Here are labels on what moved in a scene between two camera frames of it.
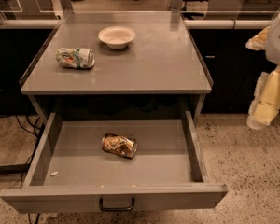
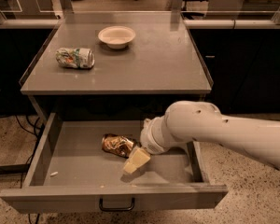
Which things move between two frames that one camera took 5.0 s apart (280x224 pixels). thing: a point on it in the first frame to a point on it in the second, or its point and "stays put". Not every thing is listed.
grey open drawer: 75,163 stays put
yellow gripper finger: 272,93 to 155,138
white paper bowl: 117,37 stays put
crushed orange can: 120,145 stays put
